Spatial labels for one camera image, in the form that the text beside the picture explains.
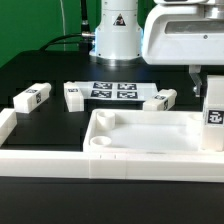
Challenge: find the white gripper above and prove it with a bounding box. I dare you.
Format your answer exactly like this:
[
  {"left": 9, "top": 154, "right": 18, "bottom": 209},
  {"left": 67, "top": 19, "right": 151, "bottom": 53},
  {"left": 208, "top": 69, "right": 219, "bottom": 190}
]
[{"left": 142, "top": 0, "right": 224, "bottom": 97}]

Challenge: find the black upright connector cable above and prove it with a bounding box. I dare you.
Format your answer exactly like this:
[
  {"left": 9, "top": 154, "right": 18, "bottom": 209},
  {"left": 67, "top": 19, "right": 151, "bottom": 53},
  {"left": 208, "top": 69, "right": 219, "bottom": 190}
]
[{"left": 80, "top": 0, "right": 91, "bottom": 34}]

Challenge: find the white marker base sheet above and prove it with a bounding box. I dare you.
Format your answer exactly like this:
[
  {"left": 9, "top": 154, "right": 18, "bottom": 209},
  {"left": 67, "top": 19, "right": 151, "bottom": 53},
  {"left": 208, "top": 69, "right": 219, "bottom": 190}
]
[{"left": 64, "top": 81, "right": 158, "bottom": 101}]

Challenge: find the white desk top tray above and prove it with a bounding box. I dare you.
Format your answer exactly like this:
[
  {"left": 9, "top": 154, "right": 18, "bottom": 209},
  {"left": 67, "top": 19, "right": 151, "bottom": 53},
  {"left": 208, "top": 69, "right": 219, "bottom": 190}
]
[{"left": 82, "top": 108, "right": 224, "bottom": 154}]

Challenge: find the white U-shaped obstacle frame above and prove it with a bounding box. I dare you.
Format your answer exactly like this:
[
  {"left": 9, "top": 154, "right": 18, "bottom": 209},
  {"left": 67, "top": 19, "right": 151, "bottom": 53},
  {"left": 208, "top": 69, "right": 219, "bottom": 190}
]
[{"left": 0, "top": 108, "right": 224, "bottom": 184}]

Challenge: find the white thin cable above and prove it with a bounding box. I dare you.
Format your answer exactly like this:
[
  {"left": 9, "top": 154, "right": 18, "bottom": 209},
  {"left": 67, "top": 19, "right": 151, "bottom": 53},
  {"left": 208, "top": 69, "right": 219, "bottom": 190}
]
[{"left": 59, "top": 0, "right": 67, "bottom": 52}]

